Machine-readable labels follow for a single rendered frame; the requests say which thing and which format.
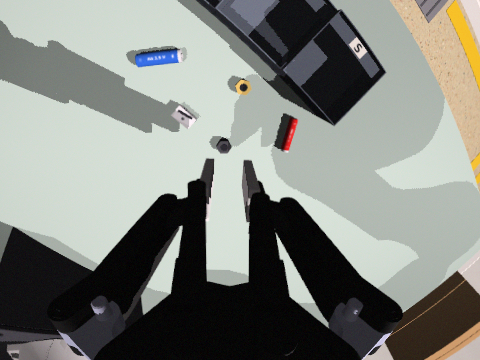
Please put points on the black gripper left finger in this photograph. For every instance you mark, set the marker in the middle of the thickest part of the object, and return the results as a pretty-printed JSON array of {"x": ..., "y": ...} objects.
[{"x": 88, "y": 315}]

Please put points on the red aaa battery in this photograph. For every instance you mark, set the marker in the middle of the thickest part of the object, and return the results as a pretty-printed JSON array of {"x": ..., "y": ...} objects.
[{"x": 289, "y": 134}]

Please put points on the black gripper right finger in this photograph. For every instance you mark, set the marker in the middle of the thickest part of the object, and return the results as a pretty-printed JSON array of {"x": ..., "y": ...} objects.
[{"x": 355, "y": 310}]

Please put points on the blue battery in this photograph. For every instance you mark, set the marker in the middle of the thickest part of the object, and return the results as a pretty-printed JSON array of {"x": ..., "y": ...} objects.
[{"x": 159, "y": 58}]

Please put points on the gold hex nut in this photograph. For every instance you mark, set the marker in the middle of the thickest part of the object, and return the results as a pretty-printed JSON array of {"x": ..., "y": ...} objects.
[{"x": 243, "y": 87}]

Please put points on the grey rack of three bins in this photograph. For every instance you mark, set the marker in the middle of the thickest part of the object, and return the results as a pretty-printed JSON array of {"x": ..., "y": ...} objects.
[{"x": 327, "y": 70}]

